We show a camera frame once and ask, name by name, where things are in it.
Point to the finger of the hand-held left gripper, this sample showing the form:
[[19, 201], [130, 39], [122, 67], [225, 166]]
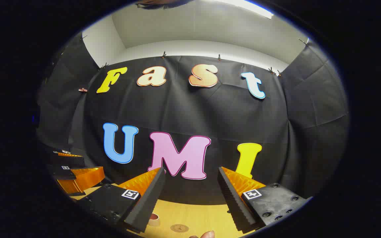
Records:
[[68, 161], [88, 178]]

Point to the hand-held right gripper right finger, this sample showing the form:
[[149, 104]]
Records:
[[233, 205]]

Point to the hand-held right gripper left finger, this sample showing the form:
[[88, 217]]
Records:
[[147, 201]]

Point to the round wooden coaster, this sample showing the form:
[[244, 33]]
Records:
[[179, 228]]

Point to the wooden desktop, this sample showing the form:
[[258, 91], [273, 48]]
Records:
[[193, 213]]

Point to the pink cloth clip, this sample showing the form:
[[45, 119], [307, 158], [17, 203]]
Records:
[[83, 90]]

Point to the black backdrop cloth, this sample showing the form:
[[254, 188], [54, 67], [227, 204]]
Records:
[[190, 112]]

